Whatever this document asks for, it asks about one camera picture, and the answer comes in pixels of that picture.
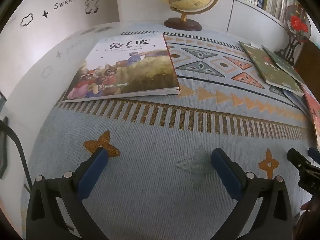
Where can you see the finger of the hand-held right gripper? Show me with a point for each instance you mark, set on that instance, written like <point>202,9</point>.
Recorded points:
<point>314,154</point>
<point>305,172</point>

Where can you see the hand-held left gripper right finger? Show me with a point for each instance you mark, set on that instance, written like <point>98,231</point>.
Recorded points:
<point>225,175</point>

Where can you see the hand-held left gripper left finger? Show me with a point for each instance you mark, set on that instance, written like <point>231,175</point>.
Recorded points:
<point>92,175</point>

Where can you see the dark blue eagle cover book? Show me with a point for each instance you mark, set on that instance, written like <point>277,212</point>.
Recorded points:
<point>292,97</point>

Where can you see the dark green turtle cover book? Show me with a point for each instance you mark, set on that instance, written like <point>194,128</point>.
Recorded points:
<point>282,62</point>

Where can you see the person's right hand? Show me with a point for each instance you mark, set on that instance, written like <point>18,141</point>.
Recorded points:
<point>307,206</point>

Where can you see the red cover book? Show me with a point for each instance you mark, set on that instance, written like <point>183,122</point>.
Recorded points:
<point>313,110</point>

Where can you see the patterned woven table mat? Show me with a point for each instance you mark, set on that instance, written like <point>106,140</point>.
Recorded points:
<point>155,130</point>

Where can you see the green book with red insect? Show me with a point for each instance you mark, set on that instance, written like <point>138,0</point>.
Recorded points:
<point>272,72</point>

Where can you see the harvest cover picture book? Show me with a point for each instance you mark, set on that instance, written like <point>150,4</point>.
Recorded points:
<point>125,67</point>

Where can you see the round fan ornament on stand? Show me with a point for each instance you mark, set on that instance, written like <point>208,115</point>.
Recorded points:
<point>297,22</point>

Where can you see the white bookshelf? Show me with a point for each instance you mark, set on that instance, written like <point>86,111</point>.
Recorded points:
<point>250,15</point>

